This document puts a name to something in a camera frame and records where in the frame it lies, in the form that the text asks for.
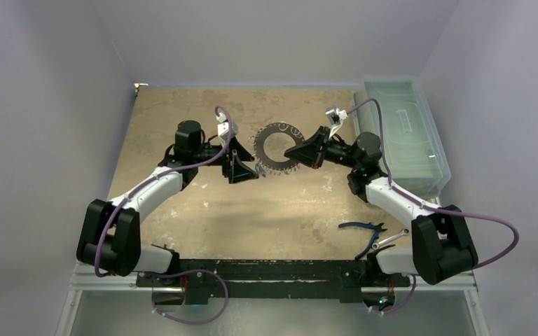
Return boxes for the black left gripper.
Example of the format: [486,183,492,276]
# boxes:
[193,136,258,183]

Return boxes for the small blue key tag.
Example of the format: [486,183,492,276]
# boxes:
[257,167,266,178]

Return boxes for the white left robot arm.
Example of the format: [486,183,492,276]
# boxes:
[76,120,258,286]

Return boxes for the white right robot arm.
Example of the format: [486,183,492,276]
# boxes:
[284,127,478,285]

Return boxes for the clear plastic storage bin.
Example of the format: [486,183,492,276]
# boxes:
[352,76,451,200]

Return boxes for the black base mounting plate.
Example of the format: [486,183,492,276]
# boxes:
[136,259,411,305]

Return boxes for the silver wrench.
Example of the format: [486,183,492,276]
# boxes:
[371,228,411,250]

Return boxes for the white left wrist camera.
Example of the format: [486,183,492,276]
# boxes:
[216,112,238,146]

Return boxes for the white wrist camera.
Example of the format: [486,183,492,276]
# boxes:
[216,112,238,146]
[325,106,348,139]

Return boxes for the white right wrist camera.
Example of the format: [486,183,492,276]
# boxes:
[325,106,348,139]

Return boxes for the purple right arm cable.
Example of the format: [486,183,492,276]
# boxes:
[345,97,520,316]

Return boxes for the blue handled pliers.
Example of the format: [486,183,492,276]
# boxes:
[338,221,387,261]

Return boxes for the aluminium frame rail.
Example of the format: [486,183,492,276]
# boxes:
[54,258,490,336]

